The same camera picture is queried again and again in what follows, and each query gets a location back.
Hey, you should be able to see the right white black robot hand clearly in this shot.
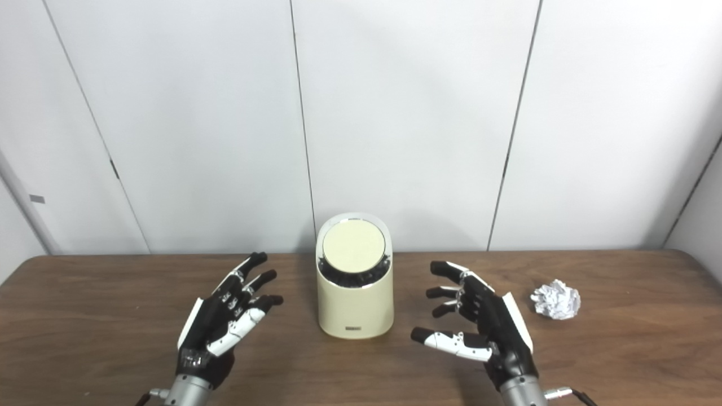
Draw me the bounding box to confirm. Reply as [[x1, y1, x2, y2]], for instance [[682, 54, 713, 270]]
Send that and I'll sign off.
[[411, 261, 539, 391]]

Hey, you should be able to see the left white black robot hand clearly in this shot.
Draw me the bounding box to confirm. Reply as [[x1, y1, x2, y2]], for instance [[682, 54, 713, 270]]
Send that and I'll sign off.
[[175, 251, 284, 390]]

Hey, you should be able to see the white paper ball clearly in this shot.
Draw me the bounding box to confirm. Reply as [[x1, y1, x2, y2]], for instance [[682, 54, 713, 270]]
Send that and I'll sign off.
[[530, 279, 582, 321]]

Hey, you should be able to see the cream round bin lid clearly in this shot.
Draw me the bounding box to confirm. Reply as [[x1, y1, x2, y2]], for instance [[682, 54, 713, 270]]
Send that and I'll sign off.
[[322, 219, 387, 272]]

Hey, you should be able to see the cream-colored bin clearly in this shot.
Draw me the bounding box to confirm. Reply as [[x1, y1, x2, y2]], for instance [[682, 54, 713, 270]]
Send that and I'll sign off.
[[316, 213, 394, 340]]

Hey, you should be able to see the black bin liner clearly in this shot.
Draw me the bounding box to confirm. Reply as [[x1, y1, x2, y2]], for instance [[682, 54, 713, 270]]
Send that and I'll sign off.
[[319, 254, 393, 289]]

